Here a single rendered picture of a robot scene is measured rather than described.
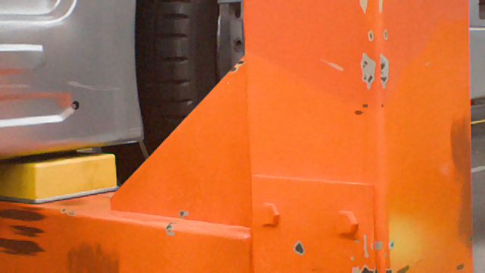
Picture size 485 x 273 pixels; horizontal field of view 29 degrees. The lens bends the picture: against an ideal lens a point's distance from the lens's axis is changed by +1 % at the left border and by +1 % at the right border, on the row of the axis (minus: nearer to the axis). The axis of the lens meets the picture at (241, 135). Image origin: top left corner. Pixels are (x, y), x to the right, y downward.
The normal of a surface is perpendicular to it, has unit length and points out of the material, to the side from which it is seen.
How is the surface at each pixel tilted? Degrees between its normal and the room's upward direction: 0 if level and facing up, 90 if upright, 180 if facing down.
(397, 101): 90
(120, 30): 90
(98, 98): 90
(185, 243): 90
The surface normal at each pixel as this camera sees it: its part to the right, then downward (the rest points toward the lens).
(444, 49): 0.75, 0.03
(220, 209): -0.66, 0.09
